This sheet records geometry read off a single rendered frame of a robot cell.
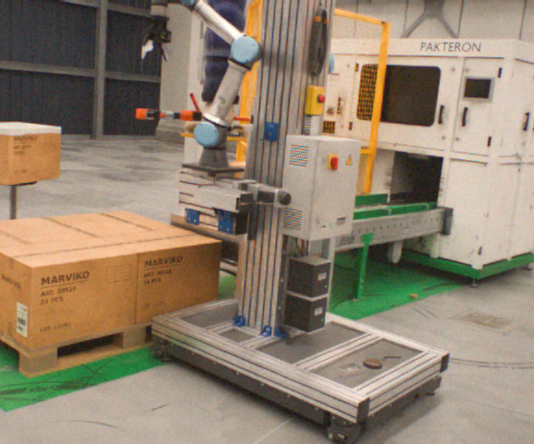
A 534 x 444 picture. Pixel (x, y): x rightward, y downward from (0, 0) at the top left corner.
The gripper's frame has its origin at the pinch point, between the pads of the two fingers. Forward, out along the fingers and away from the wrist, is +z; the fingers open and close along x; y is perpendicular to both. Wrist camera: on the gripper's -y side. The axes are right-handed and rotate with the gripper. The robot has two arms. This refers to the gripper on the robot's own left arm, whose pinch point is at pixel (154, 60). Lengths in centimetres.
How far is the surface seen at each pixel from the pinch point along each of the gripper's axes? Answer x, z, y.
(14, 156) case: 38, 70, -189
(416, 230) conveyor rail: 262, 107, 16
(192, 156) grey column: 150, 64, -125
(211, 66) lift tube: 66, -2, -27
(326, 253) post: 126, 106, 25
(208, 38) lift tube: 65, -17, -29
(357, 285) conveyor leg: 192, 141, 11
